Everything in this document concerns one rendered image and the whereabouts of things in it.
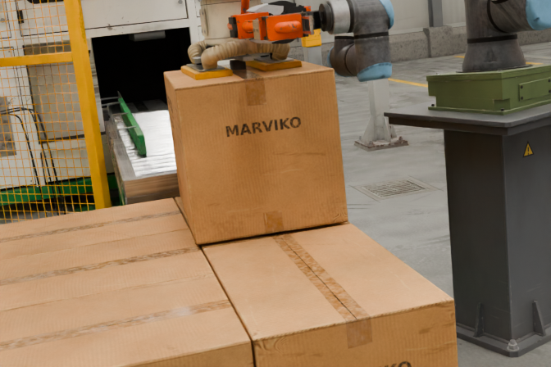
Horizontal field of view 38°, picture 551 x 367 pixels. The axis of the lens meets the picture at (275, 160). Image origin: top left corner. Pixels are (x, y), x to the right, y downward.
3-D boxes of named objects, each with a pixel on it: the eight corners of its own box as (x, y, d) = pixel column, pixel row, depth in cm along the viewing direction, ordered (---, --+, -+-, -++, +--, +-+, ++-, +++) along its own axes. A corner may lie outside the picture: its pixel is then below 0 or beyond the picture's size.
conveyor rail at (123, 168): (106, 138, 486) (101, 108, 483) (114, 138, 488) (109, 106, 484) (130, 237, 266) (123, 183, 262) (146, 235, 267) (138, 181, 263)
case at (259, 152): (179, 194, 258) (163, 71, 250) (299, 177, 265) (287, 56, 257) (195, 246, 200) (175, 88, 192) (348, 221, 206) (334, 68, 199)
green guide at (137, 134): (107, 114, 484) (105, 99, 482) (125, 111, 486) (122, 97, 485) (121, 157, 331) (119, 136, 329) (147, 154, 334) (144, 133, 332)
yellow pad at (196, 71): (181, 72, 240) (179, 56, 239) (213, 68, 242) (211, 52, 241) (195, 81, 207) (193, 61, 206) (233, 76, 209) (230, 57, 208)
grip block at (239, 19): (229, 38, 204) (227, 15, 203) (266, 34, 206) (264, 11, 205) (235, 39, 196) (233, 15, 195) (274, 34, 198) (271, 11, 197)
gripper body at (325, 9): (278, 36, 207) (322, 32, 209) (286, 37, 199) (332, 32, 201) (275, 6, 205) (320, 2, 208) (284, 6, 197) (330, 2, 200)
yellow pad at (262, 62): (243, 65, 244) (240, 48, 243) (274, 61, 246) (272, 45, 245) (266, 72, 211) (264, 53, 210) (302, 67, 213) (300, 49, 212)
